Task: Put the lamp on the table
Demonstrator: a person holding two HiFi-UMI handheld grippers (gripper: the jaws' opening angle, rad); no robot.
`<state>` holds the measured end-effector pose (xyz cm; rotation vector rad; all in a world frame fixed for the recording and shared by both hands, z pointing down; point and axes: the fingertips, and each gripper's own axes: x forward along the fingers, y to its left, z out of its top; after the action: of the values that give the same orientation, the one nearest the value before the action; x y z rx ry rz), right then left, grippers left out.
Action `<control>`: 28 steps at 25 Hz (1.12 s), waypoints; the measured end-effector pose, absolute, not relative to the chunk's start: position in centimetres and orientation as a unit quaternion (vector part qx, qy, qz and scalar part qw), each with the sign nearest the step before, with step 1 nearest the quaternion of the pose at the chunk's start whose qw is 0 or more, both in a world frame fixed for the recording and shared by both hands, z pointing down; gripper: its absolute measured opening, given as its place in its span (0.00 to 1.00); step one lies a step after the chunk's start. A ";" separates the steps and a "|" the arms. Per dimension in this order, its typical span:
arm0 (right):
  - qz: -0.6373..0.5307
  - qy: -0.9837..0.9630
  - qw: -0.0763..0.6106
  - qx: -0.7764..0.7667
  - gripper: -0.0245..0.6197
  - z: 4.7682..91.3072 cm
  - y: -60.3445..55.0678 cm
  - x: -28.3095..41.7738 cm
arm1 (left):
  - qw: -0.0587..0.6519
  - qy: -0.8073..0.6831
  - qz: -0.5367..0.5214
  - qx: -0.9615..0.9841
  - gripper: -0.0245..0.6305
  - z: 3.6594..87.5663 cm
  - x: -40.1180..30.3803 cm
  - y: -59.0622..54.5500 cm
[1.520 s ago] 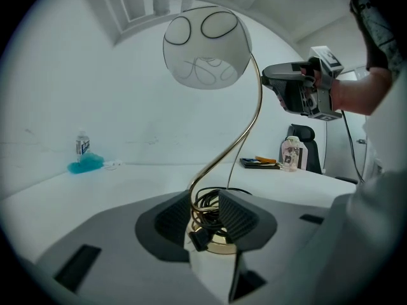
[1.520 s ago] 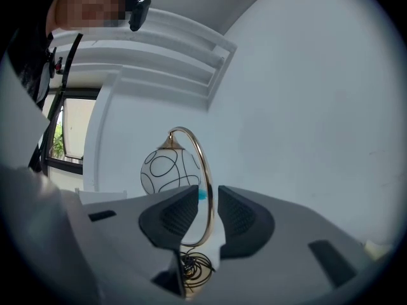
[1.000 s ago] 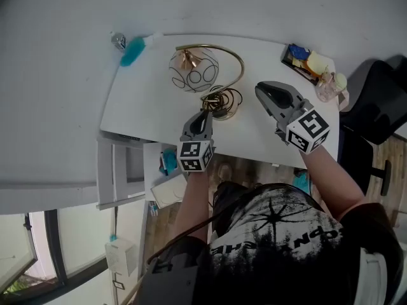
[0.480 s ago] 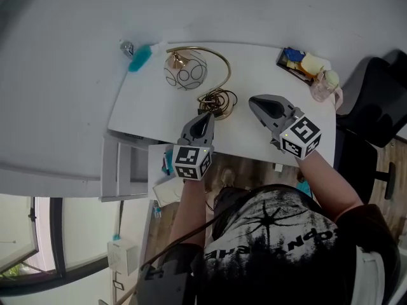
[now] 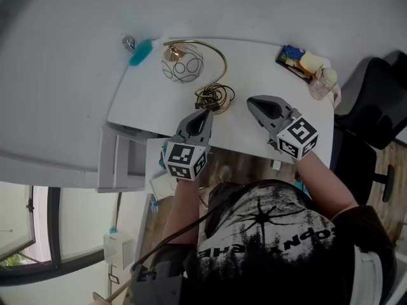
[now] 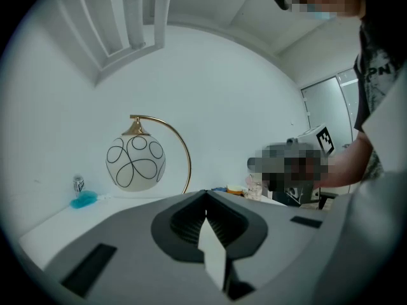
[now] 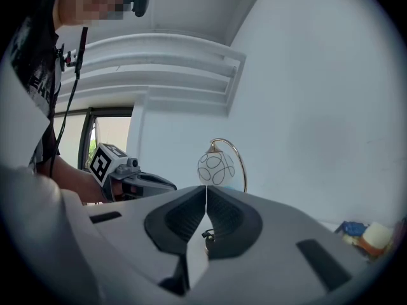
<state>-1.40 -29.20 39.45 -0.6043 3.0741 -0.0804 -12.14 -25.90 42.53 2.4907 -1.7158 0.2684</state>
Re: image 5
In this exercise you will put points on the glass jar with pale lid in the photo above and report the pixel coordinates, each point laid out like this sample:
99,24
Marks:
321,87

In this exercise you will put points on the person's left forearm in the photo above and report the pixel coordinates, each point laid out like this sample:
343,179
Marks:
181,211

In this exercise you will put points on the white shelf unit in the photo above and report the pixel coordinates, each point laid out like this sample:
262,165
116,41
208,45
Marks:
108,164

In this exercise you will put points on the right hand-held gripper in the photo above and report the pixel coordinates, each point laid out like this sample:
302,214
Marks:
297,135

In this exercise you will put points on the person's beige shoe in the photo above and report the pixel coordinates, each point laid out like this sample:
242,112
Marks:
225,173

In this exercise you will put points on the white desk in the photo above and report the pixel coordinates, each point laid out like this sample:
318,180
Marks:
254,68

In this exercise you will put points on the white box appliance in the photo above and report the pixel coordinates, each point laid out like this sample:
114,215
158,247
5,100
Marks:
117,249

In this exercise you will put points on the yellow sponge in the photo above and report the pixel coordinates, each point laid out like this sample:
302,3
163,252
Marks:
311,63

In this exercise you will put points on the small white item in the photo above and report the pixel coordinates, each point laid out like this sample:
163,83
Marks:
276,165

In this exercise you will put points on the brass lamp with glass globe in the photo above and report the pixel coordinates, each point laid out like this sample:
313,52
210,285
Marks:
182,63

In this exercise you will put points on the black waist pack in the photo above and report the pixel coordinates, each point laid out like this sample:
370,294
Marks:
159,284

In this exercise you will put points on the black-framed window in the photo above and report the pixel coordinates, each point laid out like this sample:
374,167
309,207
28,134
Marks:
79,221

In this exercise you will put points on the blue packet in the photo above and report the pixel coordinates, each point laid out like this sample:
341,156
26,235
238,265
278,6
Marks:
292,52

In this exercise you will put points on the black tray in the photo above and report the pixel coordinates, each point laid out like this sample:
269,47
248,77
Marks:
286,65

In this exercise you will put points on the white flat box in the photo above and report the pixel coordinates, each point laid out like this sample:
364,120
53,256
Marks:
162,186

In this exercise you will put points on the person's right forearm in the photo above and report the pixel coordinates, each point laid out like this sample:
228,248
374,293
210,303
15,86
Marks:
324,186

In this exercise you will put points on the wooden stick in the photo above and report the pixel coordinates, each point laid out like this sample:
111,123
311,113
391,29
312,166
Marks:
117,292

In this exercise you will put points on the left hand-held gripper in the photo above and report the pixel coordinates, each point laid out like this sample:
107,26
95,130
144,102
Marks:
184,160

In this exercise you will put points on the teal cloth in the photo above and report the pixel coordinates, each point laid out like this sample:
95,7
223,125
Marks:
161,157

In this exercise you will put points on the black office chair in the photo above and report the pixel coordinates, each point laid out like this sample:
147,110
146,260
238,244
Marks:
375,106

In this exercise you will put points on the person's black printed t-shirt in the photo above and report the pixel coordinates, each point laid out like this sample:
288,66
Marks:
286,249

